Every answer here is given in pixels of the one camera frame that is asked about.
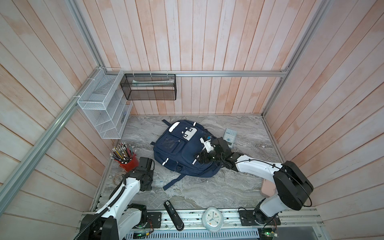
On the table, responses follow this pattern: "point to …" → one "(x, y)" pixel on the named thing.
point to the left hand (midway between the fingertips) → (152, 179)
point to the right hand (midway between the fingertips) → (197, 153)
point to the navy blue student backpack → (175, 147)
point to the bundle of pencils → (121, 152)
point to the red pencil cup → (130, 165)
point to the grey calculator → (229, 137)
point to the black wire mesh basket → (149, 86)
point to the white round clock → (212, 219)
